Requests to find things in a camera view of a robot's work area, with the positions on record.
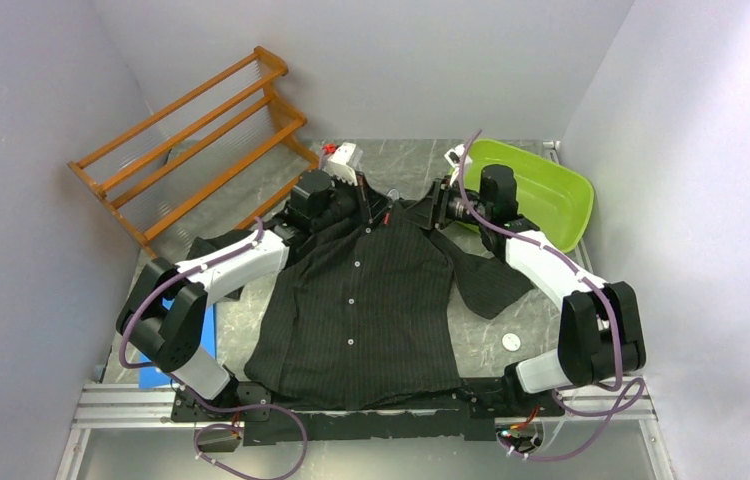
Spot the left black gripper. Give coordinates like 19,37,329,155
312,169,393,234

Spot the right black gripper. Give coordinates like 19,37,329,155
399,175,491,230

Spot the black pinstriped shirt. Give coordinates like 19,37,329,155
186,187,535,412

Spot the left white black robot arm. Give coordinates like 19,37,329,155
116,170,392,420

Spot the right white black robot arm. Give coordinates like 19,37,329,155
407,164,646,415

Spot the orange wooden shoe rack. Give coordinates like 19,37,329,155
67,46,318,260

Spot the lime green plastic basin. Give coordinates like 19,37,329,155
464,138,595,253

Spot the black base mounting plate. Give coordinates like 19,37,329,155
170,377,563,446

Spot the blue flat mat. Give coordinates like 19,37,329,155
138,305,217,389

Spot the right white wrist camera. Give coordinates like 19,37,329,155
444,144,466,186

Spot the aluminium frame rail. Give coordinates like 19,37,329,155
73,383,658,428

